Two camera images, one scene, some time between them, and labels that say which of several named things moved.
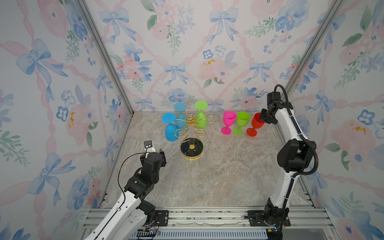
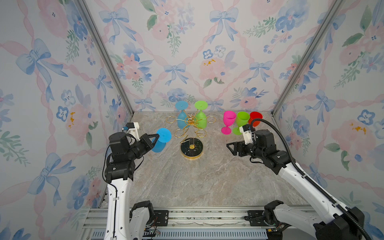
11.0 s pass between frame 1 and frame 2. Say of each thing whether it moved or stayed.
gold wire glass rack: stayed
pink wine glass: stayed
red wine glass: moved
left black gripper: moved
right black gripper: moved
